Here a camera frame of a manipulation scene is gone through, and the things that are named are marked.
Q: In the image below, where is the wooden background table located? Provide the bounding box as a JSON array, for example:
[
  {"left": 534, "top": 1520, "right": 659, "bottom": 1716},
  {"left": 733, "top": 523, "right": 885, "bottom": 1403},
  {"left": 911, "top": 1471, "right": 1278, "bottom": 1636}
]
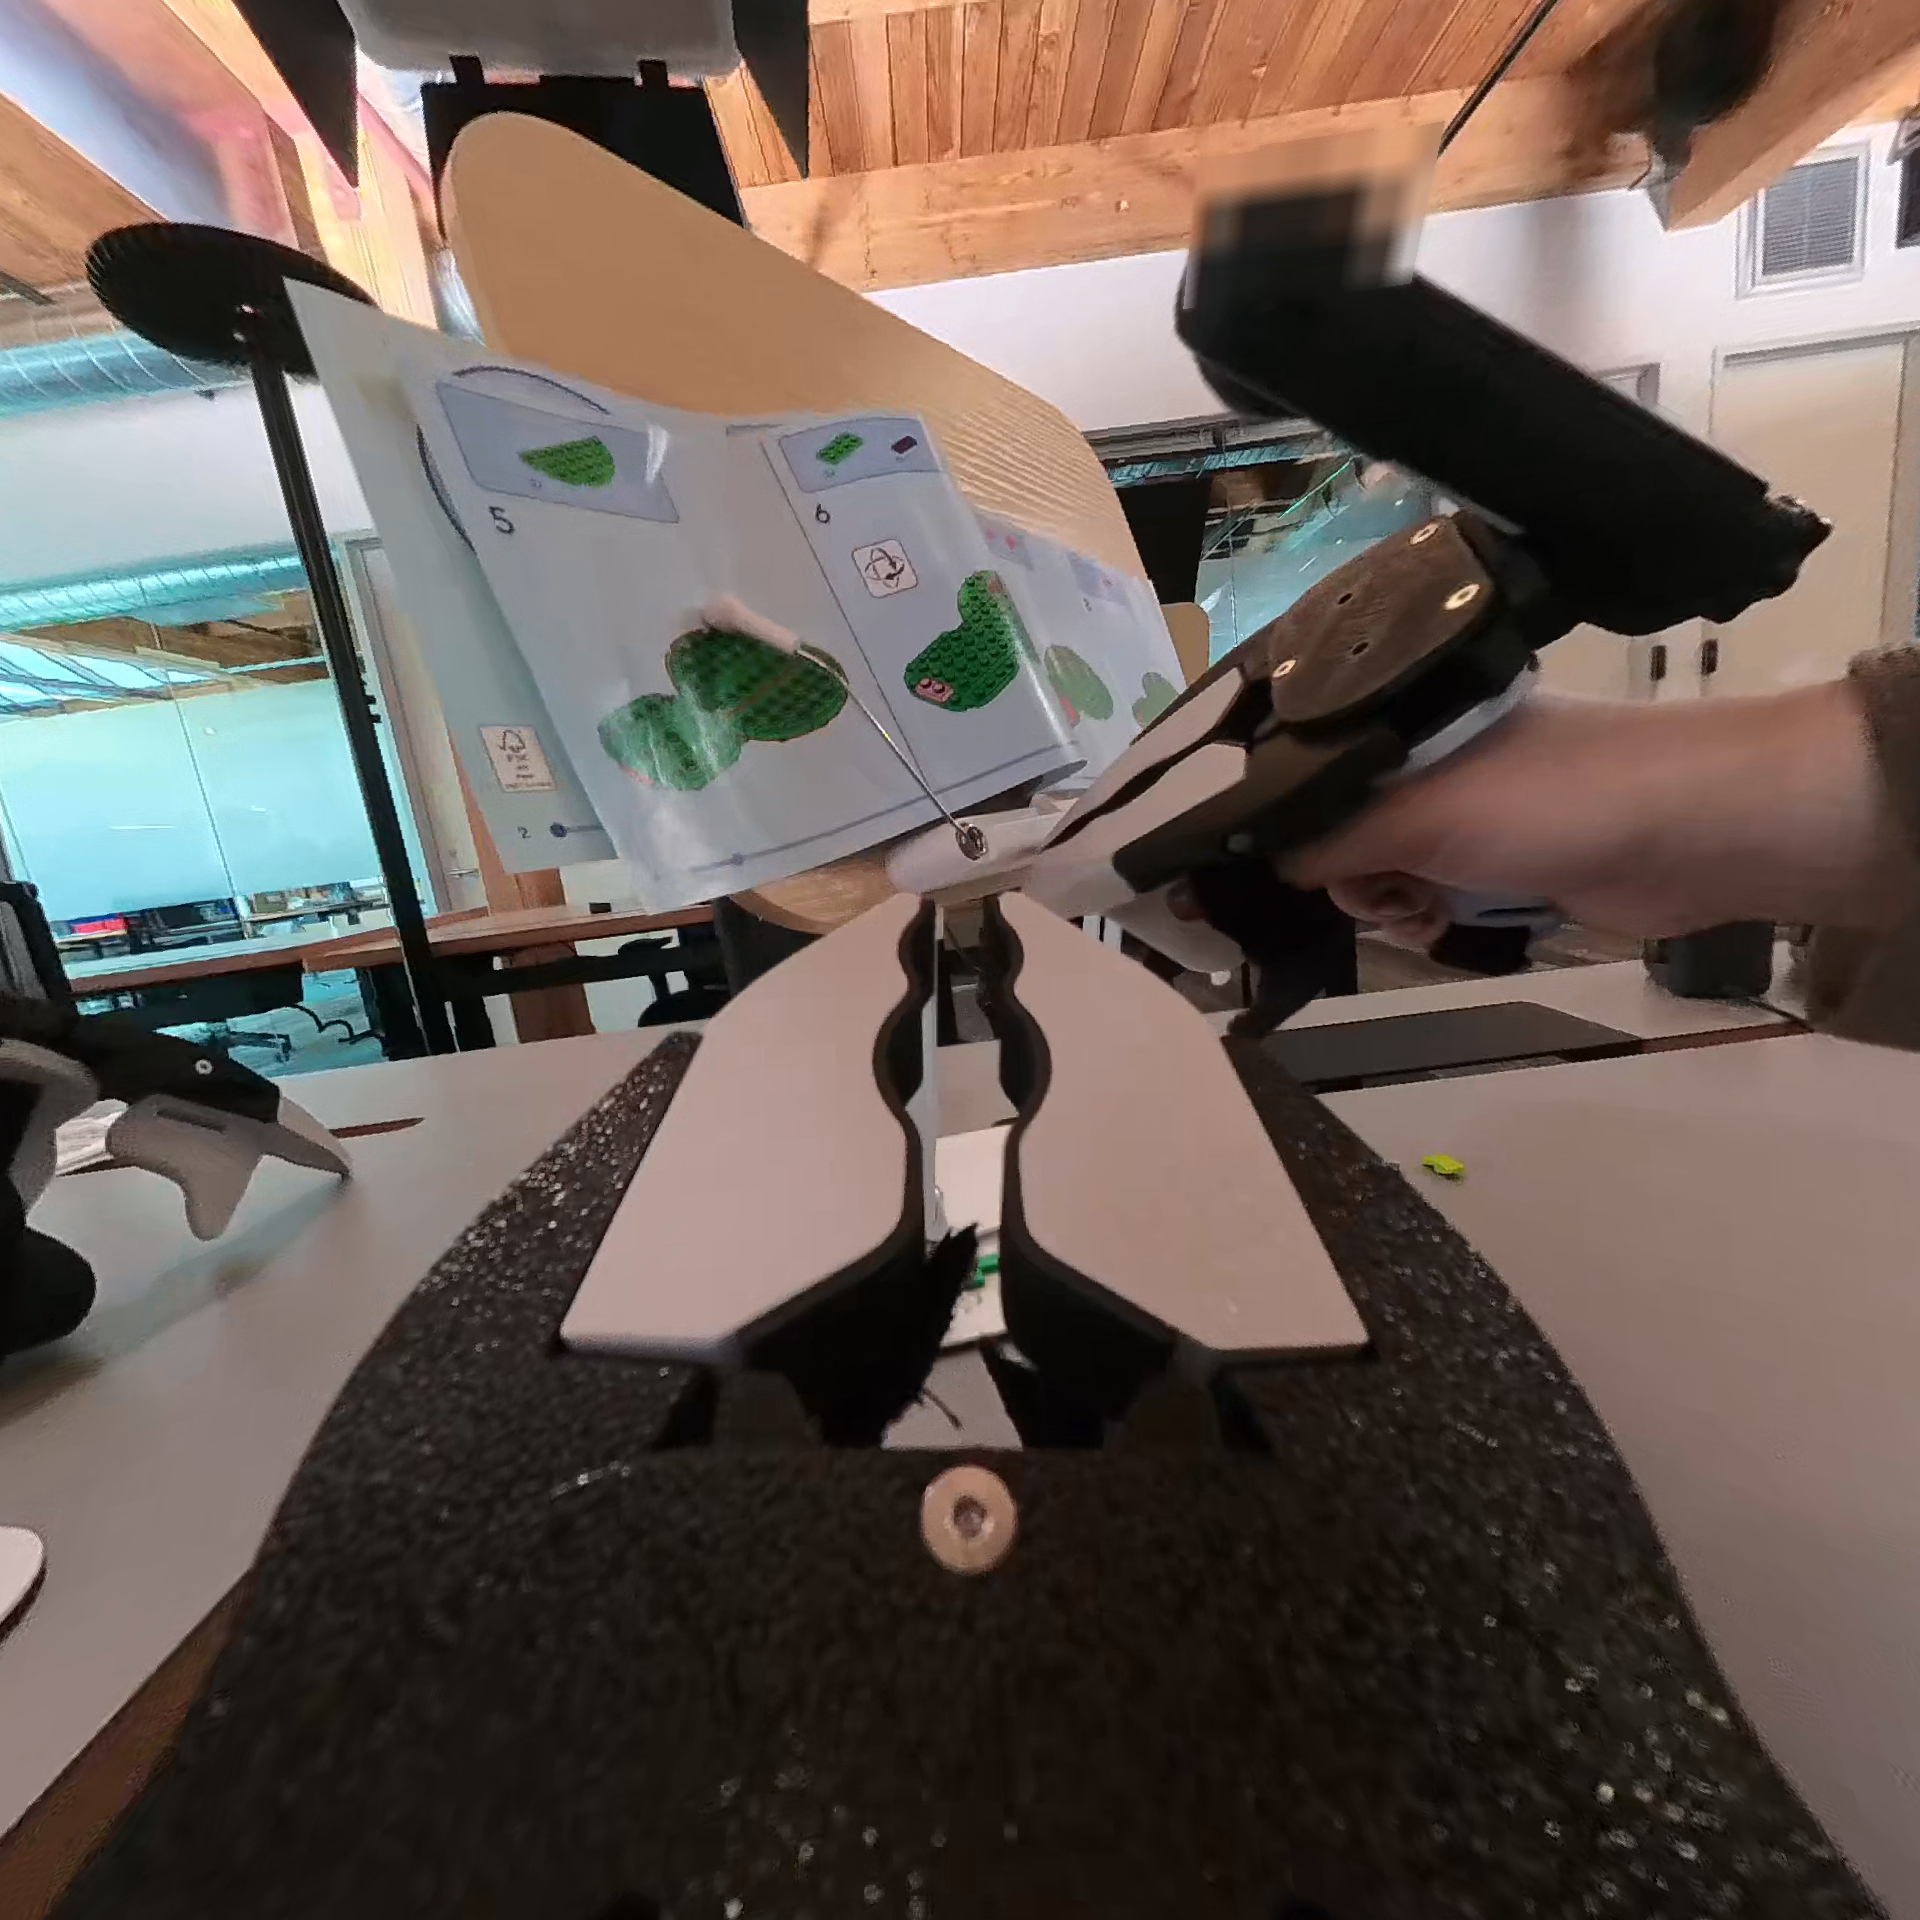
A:
[{"left": 61, "top": 896, "right": 725, "bottom": 1039}]

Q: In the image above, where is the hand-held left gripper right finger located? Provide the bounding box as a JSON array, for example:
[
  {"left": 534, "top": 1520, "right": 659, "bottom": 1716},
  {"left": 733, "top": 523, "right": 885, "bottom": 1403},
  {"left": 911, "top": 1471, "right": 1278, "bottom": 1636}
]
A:
[{"left": 984, "top": 891, "right": 1375, "bottom": 1366}]

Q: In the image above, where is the person's right forearm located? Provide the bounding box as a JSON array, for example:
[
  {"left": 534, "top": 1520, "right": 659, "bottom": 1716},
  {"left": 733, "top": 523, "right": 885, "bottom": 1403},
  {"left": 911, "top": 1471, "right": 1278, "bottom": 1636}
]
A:
[{"left": 1792, "top": 642, "right": 1920, "bottom": 1055}]

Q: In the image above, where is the black and white handheld device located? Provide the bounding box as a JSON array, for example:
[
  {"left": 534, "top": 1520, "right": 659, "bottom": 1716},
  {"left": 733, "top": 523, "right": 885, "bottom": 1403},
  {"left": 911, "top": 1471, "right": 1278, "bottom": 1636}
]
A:
[{"left": 0, "top": 988, "right": 357, "bottom": 1359}]

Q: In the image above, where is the lego instruction booklet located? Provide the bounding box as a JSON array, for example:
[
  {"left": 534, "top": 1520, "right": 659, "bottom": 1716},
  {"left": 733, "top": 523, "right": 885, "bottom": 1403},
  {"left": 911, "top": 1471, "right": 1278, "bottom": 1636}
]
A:
[{"left": 287, "top": 276, "right": 1187, "bottom": 910}]

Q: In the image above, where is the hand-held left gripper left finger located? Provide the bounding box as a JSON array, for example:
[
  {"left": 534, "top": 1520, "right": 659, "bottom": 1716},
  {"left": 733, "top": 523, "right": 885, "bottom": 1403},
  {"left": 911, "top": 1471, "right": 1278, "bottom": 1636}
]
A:
[{"left": 560, "top": 891, "right": 939, "bottom": 1366}]

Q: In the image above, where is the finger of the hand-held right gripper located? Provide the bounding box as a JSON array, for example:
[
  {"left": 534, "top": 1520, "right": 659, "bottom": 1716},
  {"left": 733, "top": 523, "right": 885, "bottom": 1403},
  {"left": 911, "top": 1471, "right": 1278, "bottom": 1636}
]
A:
[
  {"left": 1031, "top": 667, "right": 1281, "bottom": 869},
  {"left": 1031, "top": 852, "right": 1251, "bottom": 980}
]

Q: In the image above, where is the black round-top pole stand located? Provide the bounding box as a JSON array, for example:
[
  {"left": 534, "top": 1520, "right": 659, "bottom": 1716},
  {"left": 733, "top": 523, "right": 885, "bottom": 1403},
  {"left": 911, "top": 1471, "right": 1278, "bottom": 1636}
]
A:
[{"left": 86, "top": 221, "right": 459, "bottom": 1055}]

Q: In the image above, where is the person's right hand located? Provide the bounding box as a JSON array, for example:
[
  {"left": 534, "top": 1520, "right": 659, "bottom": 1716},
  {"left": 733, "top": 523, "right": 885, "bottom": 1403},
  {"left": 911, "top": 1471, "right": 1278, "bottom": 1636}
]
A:
[{"left": 1288, "top": 678, "right": 1863, "bottom": 962}]

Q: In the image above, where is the wooden book stand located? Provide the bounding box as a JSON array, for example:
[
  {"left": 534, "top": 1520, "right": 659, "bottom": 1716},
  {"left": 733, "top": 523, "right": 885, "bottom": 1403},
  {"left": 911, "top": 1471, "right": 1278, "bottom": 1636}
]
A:
[{"left": 440, "top": 111, "right": 1214, "bottom": 1338}]

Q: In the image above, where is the wall vent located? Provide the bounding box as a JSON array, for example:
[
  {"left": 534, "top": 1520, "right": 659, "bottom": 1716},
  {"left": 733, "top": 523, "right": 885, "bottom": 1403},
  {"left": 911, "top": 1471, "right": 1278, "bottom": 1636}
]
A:
[{"left": 1738, "top": 142, "right": 1874, "bottom": 300}]

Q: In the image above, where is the wire page holder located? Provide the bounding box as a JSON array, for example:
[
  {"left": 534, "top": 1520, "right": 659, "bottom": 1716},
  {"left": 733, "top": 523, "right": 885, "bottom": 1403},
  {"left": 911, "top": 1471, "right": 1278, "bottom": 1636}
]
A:
[{"left": 698, "top": 592, "right": 995, "bottom": 866}]

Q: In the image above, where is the black cube device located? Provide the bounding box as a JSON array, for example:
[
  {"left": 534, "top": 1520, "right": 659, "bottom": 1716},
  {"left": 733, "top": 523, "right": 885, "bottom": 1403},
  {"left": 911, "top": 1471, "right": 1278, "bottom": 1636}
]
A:
[{"left": 1663, "top": 917, "right": 1783, "bottom": 1003}]

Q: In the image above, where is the black flat mat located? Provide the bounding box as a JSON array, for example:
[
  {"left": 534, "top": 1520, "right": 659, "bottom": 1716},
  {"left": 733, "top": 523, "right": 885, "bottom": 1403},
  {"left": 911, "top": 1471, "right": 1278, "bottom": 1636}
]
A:
[{"left": 1266, "top": 998, "right": 1647, "bottom": 1090}]

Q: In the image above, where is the white door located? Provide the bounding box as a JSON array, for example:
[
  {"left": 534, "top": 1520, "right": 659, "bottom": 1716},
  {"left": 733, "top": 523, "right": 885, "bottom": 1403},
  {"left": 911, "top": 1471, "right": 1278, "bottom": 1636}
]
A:
[{"left": 1715, "top": 328, "right": 1917, "bottom": 707}]

